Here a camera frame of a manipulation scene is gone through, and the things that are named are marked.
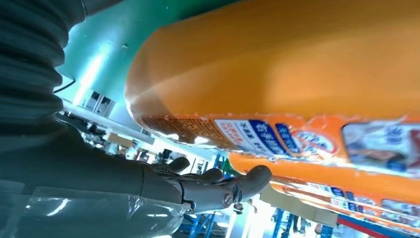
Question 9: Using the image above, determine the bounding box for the brown cardboard box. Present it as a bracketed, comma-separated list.
[261, 185, 339, 227]

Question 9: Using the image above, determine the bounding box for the blue metal shelving rack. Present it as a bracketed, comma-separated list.
[182, 154, 334, 238]

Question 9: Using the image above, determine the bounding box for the white table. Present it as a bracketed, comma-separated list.
[60, 98, 157, 145]

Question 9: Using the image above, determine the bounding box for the black floor cable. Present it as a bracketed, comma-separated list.
[53, 78, 77, 95]

